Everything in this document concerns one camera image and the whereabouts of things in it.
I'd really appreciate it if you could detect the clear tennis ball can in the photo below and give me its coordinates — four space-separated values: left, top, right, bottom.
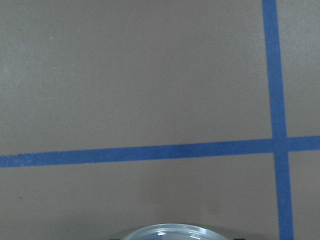
123 223 227 240

